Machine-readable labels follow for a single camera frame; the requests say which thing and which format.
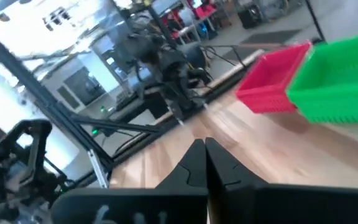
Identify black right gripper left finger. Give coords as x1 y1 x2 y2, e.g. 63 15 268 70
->
52 139 209 224

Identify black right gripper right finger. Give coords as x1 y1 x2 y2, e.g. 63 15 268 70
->
206 137 358 224

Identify black device with yellow tag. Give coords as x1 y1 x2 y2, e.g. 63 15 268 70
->
0 119 70 224

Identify black equipment case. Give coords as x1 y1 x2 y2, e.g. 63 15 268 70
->
237 4 264 29

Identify red chair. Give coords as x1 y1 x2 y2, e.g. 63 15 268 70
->
194 2 220 19

